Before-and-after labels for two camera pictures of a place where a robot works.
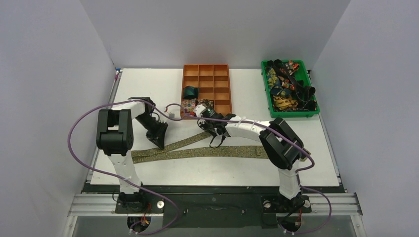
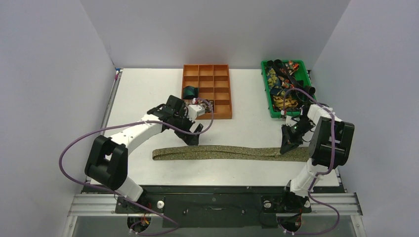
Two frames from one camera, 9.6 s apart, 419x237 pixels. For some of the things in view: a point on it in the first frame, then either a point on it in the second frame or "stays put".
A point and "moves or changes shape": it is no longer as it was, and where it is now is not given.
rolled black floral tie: x=205 y=102 stays put
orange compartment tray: x=213 y=83 stays put
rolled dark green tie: x=189 y=92 stays put
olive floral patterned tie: x=168 y=151 moves or changes shape
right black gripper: x=212 y=125 → x=292 y=136
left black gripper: x=157 y=138 → x=190 y=139
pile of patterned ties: x=289 y=93 stays put
